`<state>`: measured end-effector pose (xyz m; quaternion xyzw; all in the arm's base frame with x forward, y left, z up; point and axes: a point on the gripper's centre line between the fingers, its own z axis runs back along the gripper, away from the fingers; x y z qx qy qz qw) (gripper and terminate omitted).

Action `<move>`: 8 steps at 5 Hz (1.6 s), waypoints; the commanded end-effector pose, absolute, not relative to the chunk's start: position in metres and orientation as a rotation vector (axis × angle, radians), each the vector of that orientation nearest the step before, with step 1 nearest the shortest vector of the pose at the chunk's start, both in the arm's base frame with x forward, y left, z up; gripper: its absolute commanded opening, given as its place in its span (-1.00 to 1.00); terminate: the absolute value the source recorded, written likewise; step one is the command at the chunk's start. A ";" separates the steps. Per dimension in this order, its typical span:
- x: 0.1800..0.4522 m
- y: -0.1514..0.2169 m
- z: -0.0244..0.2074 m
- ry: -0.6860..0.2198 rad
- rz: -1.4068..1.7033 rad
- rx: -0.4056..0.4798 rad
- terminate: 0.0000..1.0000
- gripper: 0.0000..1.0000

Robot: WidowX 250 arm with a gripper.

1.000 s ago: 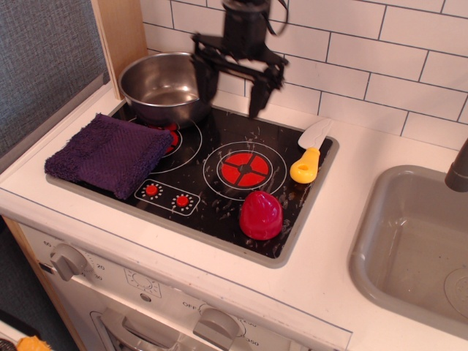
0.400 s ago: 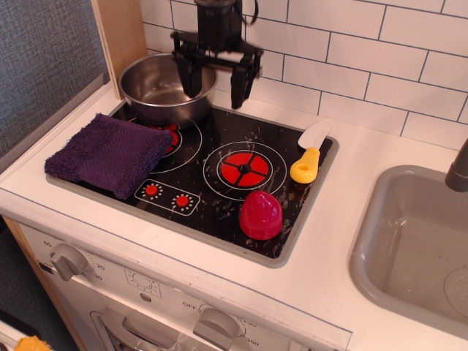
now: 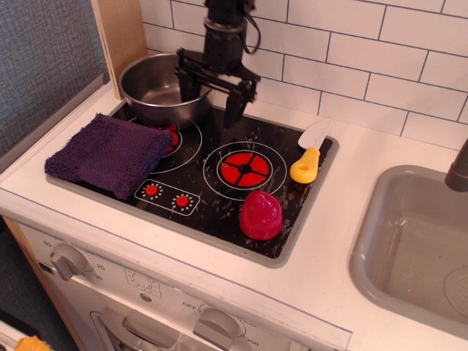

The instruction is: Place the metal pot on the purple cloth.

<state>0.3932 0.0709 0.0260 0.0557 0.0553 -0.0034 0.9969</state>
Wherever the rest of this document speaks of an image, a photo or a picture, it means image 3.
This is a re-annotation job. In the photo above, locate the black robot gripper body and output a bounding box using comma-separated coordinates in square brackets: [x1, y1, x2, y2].
[176, 18, 260, 100]

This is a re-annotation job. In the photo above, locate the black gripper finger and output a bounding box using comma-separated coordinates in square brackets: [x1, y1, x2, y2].
[178, 71, 201, 102]
[224, 82, 252, 129]

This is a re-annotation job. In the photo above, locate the metal pot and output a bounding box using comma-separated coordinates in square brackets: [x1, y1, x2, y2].
[118, 53, 214, 129]

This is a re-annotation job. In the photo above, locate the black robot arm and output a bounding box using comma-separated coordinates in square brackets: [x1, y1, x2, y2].
[175, 1, 260, 129]

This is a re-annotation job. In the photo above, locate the purple cloth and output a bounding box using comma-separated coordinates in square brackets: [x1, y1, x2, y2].
[45, 113, 173, 200]

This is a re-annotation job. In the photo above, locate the orange cloth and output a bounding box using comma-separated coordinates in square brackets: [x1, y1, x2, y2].
[1, 336, 52, 351]

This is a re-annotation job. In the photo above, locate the black toy stovetop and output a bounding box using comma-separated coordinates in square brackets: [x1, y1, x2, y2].
[46, 99, 340, 270]

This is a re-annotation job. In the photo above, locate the wooden side panel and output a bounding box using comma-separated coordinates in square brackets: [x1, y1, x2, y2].
[91, 0, 147, 99]

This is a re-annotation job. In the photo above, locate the red toy strawberry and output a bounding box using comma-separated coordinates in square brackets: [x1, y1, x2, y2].
[239, 191, 283, 241]

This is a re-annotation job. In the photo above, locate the grey left timer knob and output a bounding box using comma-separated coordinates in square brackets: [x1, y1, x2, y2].
[50, 244, 88, 282]

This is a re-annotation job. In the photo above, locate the grey right oven knob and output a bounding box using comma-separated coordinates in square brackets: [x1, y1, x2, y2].
[193, 308, 240, 350]

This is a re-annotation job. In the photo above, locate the grey toy sink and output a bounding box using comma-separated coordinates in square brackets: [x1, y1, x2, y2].
[350, 165, 467, 339]

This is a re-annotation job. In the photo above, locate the grey faucet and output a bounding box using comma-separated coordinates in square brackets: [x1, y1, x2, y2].
[445, 140, 468, 192]

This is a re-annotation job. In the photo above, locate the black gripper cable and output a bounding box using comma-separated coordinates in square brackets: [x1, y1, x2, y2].
[242, 12, 262, 56]

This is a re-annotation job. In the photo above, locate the yellow handled toy knife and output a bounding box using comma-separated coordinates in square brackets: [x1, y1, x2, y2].
[290, 118, 333, 184]

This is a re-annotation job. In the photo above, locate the grey oven door handle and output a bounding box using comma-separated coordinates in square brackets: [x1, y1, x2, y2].
[98, 307, 205, 351]

